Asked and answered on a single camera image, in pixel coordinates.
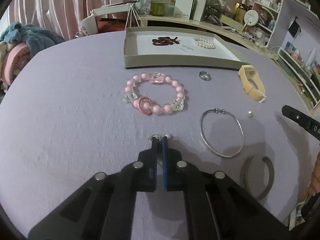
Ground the pink folded blanket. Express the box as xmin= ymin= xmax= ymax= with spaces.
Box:
xmin=0 ymin=42 xmax=31 ymax=87

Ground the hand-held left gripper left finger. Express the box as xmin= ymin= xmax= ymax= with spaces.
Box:
xmin=27 ymin=137 xmax=161 ymax=240

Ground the clear plastic bottle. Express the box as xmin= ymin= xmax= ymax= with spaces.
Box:
xmin=140 ymin=0 xmax=152 ymax=15

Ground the pink bead bracelet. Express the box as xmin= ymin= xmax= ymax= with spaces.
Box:
xmin=124 ymin=72 xmax=188 ymax=117

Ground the white plastic tray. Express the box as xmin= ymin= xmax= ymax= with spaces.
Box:
xmin=89 ymin=2 xmax=141 ymax=16

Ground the white pump bottle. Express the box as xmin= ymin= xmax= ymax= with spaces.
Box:
xmin=193 ymin=0 xmax=208 ymax=22

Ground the white pearl bracelet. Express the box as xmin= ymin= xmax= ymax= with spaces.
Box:
xmin=192 ymin=37 xmax=216 ymax=49

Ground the white carton box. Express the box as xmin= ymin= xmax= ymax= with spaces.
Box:
xmin=173 ymin=0 xmax=195 ymax=20

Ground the white mug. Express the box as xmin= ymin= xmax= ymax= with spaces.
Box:
xmin=78 ymin=15 xmax=98 ymax=37

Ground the pink and white shelf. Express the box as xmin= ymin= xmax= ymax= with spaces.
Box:
xmin=235 ymin=0 xmax=320 ymax=112

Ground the person's right hand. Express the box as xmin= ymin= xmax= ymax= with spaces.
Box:
xmin=307 ymin=152 xmax=320 ymax=197

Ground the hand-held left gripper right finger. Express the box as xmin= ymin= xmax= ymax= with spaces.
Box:
xmin=161 ymin=136 xmax=293 ymax=240

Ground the green glass jar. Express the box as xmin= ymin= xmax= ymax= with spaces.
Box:
xmin=150 ymin=2 xmax=167 ymax=16

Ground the silver pearl earring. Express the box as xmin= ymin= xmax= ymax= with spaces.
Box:
xmin=149 ymin=133 xmax=173 ymax=142

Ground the pink curtain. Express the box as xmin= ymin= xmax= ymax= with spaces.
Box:
xmin=6 ymin=0 xmax=137 ymax=41

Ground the shallow cardboard box tray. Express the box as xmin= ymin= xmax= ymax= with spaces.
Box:
xmin=123 ymin=27 xmax=250 ymax=71

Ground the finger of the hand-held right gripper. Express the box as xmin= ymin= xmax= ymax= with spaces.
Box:
xmin=282 ymin=104 xmax=320 ymax=143

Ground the black hanging cloth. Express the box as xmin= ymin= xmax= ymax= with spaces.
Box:
xmin=287 ymin=17 xmax=301 ymax=37

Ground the blue fleece towel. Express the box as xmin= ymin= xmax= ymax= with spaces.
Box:
xmin=0 ymin=22 xmax=66 ymax=57

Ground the grey cuff bracelet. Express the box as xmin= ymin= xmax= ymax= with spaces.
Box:
xmin=240 ymin=156 xmax=275 ymax=201

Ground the black flat tool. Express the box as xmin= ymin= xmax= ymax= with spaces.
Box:
xmin=110 ymin=0 xmax=141 ymax=6

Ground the dark red bead bracelet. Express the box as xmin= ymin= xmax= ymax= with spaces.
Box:
xmin=152 ymin=36 xmax=180 ymax=46

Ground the cream watch strap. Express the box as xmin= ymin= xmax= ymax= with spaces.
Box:
xmin=237 ymin=65 xmax=266 ymax=103

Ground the thin silver bangle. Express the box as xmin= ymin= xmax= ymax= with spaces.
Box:
xmin=200 ymin=108 xmax=244 ymax=158

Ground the round white mirror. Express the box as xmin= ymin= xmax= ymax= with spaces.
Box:
xmin=243 ymin=9 xmax=259 ymax=27

